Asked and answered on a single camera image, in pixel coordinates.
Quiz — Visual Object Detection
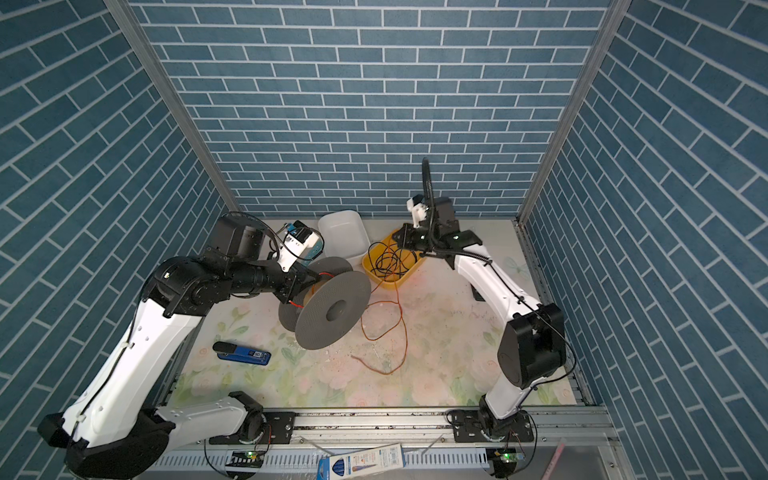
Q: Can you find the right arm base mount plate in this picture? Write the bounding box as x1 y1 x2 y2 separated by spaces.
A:
445 409 535 443

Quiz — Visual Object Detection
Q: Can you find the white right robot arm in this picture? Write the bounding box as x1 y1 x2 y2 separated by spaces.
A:
395 194 567 440

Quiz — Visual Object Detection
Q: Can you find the white blue pen box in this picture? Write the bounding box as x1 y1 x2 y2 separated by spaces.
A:
316 444 405 480

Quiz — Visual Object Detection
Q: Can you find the metal frame corner post right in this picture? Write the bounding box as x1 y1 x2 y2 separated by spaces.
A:
517 0 631 225

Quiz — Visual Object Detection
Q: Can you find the dark grey perforated spool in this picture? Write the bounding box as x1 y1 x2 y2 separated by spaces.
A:
278 257 371 350

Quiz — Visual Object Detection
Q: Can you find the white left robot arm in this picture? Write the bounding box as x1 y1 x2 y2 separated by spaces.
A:
38 211 325 479

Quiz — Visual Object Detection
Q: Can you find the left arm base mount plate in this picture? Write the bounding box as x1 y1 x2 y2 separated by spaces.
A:
208 411 296 445

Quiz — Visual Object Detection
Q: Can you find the black desk calculator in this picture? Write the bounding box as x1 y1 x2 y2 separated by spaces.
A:
471 286 485 302

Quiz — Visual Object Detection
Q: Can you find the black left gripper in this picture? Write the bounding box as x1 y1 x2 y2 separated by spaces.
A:
228 251 325 304

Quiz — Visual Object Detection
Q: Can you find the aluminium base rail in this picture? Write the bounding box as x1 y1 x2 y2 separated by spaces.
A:
141 406 634 479

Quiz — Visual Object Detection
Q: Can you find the blue black utility knife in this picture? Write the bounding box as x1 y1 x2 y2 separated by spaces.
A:
212 341 271 366

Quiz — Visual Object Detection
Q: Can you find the pink pencil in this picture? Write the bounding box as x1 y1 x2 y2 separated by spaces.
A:
541 441 567 480

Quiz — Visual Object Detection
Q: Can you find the red wire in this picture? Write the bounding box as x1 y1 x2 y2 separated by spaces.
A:
350 263 421 377

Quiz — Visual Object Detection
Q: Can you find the black tangled cable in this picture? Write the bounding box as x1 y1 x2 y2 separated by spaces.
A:
367 239 421 283

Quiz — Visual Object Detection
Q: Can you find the yellow plastic tub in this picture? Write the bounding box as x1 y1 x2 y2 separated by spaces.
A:
361 230 424 290

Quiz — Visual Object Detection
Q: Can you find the metal frame corner post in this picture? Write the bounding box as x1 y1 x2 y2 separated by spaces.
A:
517 0 631 225
104 0 241 211

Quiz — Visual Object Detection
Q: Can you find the white plastic tub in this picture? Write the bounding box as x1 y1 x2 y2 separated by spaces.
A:
318 210 371 266

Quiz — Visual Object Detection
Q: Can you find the metal frame corner post left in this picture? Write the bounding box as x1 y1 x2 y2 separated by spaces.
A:
104 0 241 211

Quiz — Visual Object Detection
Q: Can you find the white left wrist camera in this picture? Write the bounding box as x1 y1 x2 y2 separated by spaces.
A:
278 220 324 272

